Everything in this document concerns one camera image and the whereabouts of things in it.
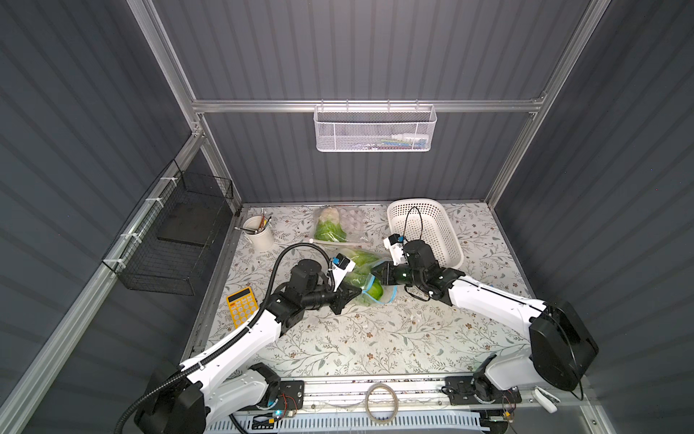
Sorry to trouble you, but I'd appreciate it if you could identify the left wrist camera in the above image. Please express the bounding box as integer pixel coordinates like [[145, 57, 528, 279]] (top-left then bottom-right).
[[330, 253, 355, 292]]

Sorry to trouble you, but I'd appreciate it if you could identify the white plastic perforated basket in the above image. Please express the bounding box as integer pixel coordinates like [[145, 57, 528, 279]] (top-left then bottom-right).
[[387, 198, 464, 269]]

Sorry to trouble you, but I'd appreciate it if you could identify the white wire wall basket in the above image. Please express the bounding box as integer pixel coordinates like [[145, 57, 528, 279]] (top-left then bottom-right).
[[313, 104, 437, 153]]

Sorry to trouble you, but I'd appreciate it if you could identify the clear zip-top bag blue seal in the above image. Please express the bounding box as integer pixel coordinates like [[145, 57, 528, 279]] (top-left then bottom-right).
[[331, 248, 398, 306]]

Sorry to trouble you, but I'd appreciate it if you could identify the chinese cabbage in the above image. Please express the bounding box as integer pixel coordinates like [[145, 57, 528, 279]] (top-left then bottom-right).
[[314, 207, 347, 242], [361, 275, 384, 302], [338, 248, 386, 288]]

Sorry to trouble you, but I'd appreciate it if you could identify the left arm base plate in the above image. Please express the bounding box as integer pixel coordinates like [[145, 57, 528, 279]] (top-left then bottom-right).
[[241, 380, 305, 412]]

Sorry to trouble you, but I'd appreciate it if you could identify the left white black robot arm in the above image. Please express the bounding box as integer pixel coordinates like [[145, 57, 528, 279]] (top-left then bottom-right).
[[114, 254, 361, 433]]

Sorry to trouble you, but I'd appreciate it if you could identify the clear zip-top bag white seal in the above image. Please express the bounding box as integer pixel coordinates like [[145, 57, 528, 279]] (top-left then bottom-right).
[[308, 205, 381, 248]]

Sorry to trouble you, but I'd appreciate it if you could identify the white pen holder cup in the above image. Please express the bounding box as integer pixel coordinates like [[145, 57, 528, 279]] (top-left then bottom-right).
[[240, 214, 275, 252]]

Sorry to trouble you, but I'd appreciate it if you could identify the white clip on rail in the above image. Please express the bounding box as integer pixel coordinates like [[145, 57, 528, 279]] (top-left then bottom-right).
[[532, 386, 561, 414]]

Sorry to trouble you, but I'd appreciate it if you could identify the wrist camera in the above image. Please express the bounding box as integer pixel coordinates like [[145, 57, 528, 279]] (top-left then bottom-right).
[[383, 233, 407, 266], [330, 253, 355, 292]]

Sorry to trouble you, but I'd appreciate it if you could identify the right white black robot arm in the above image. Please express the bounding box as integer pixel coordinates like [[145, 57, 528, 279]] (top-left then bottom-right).
[[372, 235, 599, 403]]

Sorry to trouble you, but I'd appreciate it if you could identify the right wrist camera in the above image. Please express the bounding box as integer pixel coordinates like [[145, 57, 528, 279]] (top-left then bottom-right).
[[383, 233, 407, 266]]

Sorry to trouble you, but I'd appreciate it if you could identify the yellow calculator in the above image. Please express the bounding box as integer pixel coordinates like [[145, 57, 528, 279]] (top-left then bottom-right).
[[226, 287, 258, 328]]

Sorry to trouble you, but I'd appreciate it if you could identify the beige tape ring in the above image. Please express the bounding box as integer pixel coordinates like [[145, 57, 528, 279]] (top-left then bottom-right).
[[364, 382, 400, 424]]

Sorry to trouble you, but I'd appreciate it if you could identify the black wire side basket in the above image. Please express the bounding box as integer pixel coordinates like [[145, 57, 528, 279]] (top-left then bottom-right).
[[102, 164, 235, 297]]

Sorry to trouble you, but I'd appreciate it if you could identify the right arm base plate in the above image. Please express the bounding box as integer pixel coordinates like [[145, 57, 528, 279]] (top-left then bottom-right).
[[441, 374, 522, 405]]

